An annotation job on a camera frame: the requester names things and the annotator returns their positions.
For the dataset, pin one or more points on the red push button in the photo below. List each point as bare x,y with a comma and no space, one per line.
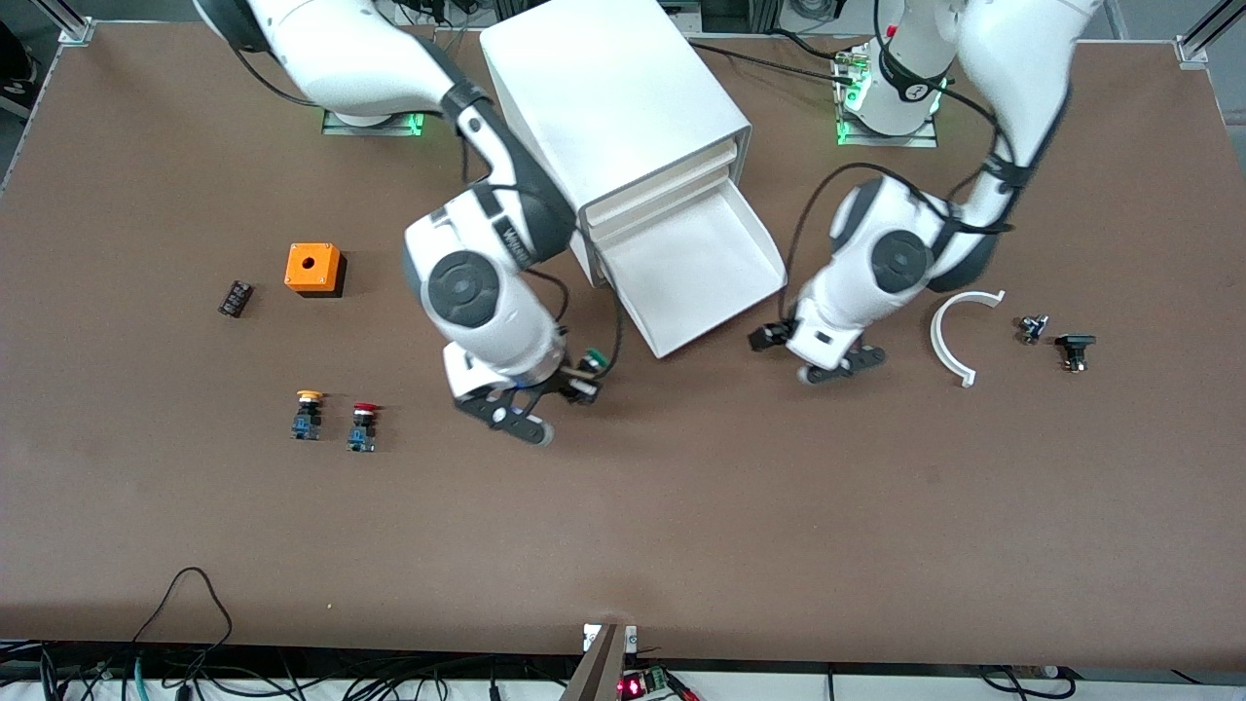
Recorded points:
362,433

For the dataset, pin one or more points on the red LED circuit board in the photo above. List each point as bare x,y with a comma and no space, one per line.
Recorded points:
638,684

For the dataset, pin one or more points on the black switch part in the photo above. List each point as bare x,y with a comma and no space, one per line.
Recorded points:
1075,343

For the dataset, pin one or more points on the green push button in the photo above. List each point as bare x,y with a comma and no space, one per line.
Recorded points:
597,360

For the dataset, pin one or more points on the aluminium frame profile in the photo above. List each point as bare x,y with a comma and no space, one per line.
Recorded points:
1202,39
68,24

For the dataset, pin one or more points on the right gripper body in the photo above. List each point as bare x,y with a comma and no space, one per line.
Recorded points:
562,377

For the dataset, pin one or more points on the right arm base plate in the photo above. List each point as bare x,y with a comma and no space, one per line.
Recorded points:
375,125

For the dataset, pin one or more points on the white curved bracket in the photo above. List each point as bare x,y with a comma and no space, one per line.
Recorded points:
936,341

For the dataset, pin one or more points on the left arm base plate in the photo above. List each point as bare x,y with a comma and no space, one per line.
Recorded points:
920,141

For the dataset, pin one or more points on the black terminal block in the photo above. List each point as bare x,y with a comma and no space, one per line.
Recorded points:
236,299

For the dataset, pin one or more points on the small black knob part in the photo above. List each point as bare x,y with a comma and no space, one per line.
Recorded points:
1032,329

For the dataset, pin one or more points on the orange button box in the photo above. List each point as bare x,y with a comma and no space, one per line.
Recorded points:
311,265

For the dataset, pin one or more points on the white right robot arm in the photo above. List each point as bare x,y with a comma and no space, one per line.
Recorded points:
487,292

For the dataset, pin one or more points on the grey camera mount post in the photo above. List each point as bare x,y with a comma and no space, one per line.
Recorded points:
599,672

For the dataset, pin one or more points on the yellow push button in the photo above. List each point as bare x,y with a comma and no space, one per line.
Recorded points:
307,419

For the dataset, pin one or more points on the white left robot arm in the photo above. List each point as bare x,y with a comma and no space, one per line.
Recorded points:
896,263

